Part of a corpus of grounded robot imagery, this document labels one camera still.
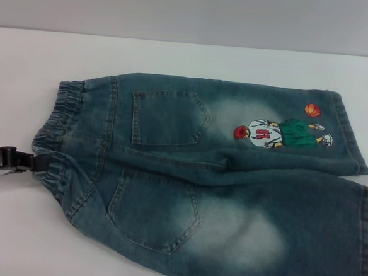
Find blue denim shorts with embroidery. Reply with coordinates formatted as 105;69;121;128
22;65;368;276

